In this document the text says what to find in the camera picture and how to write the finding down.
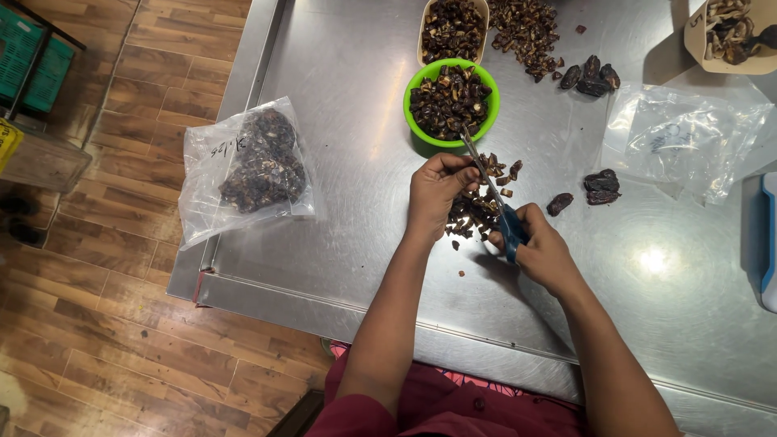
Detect dark stool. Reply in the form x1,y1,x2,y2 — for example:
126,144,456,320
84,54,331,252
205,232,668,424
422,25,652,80
266,388,326,437

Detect small heap of cut dates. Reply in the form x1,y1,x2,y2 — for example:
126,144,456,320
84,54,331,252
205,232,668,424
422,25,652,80
444,152,524,251

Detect long heap of chopped dates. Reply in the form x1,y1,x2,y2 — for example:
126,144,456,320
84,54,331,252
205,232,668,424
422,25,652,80
487,0,566,84

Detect green plastic bowl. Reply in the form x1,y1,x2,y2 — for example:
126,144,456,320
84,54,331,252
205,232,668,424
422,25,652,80
403,58,501,149

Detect date pieces filling wide tray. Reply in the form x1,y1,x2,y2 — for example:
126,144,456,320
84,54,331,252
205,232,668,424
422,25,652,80
703,0,777,66

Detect pink patterned cloth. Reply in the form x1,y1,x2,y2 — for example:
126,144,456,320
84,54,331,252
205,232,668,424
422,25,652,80
329,341,528,398

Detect chopped dates filling narrow tray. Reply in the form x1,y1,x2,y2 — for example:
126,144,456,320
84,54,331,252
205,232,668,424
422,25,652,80
420,0,487,65

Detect empty clear plastic bag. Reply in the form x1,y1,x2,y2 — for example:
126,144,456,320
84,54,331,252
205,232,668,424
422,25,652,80
600,81,776,206

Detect chopped dates filling green bowl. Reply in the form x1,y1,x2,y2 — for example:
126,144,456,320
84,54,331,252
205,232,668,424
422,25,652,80
409,65,494,142

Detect person's left hand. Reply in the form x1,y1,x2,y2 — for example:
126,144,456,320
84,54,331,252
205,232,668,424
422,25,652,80
407,153,484,244

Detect plastic bag of chopped dates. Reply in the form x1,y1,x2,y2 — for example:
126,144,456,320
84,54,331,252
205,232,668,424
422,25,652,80
177,95,318,252

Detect yellow packet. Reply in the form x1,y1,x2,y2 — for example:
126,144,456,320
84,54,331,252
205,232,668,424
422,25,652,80
0,118,24,175

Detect green plastic crate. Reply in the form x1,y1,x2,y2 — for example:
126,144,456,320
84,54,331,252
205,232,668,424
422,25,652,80
0,4,76,115

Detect person's right hand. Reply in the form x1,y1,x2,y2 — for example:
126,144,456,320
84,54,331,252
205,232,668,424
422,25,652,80
487,203,585,300

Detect clear plastic box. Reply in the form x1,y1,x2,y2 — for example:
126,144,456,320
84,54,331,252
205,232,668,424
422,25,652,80
0,118,93,194

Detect narrow beige paper tray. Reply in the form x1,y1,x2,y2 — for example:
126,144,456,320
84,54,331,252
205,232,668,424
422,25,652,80
417,0,490,68

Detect black shoes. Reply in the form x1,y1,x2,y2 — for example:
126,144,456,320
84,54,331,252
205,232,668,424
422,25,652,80
0,195,48,248

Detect black metal frame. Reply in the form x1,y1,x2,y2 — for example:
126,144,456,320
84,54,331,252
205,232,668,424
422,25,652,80
0,0,87,121

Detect person's maroon garment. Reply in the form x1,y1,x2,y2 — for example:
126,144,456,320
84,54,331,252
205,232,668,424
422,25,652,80
305,346,591,437

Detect wide beige paper tray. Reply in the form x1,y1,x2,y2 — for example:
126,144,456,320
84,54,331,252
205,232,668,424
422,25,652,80
684,0,777,76

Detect blue-handled scissors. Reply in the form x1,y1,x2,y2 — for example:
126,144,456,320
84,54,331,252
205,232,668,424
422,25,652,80
459,126,530,265

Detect blue and white scale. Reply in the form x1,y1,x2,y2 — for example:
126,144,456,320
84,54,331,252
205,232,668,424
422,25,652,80
760,172,777,314

